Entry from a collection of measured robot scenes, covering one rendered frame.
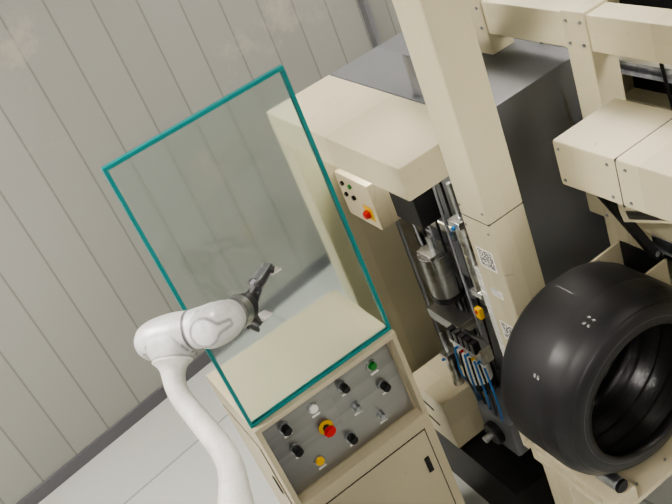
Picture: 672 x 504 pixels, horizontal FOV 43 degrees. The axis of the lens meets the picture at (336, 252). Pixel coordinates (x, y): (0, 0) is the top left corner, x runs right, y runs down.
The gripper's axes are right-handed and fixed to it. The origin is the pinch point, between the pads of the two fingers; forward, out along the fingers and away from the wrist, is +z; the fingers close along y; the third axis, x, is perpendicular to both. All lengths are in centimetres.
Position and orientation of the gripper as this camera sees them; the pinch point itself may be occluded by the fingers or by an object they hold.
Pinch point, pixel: (271, 291)
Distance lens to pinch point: 241.5
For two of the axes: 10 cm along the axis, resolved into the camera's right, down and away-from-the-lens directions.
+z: 3.3, -2.0, 9.2
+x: 9.2, 2.7, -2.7
